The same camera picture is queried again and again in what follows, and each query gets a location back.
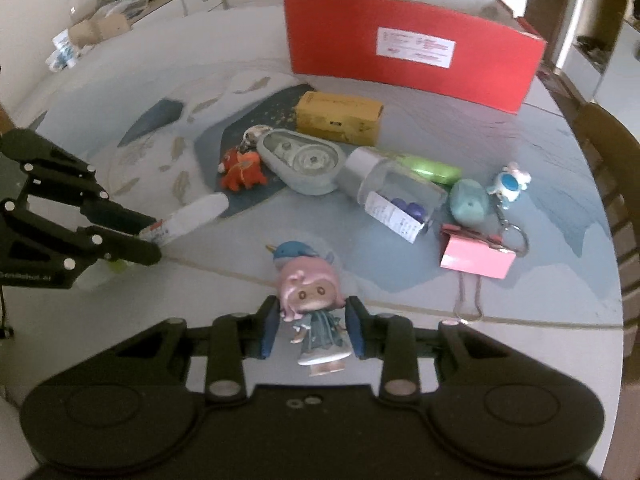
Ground pink-haired doll figurine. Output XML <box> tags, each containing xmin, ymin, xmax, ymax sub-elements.
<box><xmin>265</xmin><ymin>240</ymin><xmax>353</xmax><ymax>378</ymax></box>

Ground shiny green packet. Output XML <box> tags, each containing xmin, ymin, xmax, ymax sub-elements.
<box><xmin>395</xmin><ymin>152</ymin><xmax>461</xmax><ymax>186</ymax></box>

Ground white tube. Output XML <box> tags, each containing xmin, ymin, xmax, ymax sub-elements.
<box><xmin>139</xmin><ymin>194</ymin><xmax>231</xmax><ymax>248</ymax></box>

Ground clear plastic bags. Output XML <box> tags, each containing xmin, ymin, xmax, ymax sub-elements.
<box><xmin>67</xmin><ymin>0</ymin><xmax>151</xmax><ymax>28</ymax></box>

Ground brown cardboard packet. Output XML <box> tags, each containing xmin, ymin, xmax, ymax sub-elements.
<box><xmin>69</xmin><ymin>12</ymin><xmax>132</xmax><ymax>47</ymax></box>

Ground pink binder clip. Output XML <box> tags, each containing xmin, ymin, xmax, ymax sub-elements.
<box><xmin>440</xmin><ymin>225</ymin><xmax>517</xmax><ymax>323</ymax></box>

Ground orange toy keychain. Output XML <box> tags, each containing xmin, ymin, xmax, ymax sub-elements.
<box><xmin>219</xmin><ymin>126</ymin><xmax>271</xmax><ymax>192</ymax></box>

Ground yellow carton box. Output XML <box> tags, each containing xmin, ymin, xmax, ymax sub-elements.
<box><xmin>294</xmin><ymin>91</ymin><xmax>385</xmax><ymax>145</ymax></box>

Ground brown door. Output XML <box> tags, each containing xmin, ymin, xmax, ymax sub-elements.
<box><xmin>522</xmin><ymin>0</ymin><xmax>591</xmax><ymax>63</ymax></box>

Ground blue white packet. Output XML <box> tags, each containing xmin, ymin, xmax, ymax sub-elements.
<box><xmin>47</xmin><ymin>30</ymin><xmax>82</xmax><ymax>72</ymax></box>

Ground red cardboard box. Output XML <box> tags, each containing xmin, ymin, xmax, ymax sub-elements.
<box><xmin>282</xmin><ymin>0</ymin><xmax>548</xmax><ymax>115</ymax></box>

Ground blue white figure keychain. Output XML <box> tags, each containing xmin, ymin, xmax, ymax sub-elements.
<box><xmin>486</xmin><ymin>161</ymin><xmax>532</xmax><ymax>261</ymax></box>

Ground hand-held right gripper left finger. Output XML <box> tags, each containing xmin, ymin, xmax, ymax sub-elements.
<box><xmin>112</xmin><ymin>296</ymin><xmax>281</xmax><ymax>403</ymax></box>

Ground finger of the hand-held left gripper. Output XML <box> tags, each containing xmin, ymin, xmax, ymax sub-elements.
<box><xmin>0</xmin><ymin>197</ymin><xmax>163</xmax><ymax>291</ymax></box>
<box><xmin>0</xmin><ymin>127</ymin><xmax>157</xmax><ymax>235</ymax></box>

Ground teal egg-shaped toy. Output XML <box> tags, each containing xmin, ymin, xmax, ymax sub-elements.
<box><xmin>449</xmin><ymin>178</ymin><xmax>493</xmax><ymax>225</ymax></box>

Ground wooden chair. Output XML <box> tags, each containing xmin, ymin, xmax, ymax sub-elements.
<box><xmin>570</xmin><ymin>102</ymin><xmax>640</xmax><ymax>271</ymax></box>

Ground pale shoe bench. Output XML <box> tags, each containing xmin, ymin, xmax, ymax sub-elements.
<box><xmin>570</xmin><ymin>22</ymin><xmax>616</xmax><ymax>103</ymax></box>

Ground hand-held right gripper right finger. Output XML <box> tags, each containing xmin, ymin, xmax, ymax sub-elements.
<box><xmin>345</xmin><ymin>296</ymin><xmax>507</xmax><ymax>401</ymax></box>

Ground printed table mat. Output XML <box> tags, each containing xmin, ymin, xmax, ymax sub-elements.
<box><xmin>107</xmin><ymin>71</ymin><xmax>601</xmax><ymax>311</ymax></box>

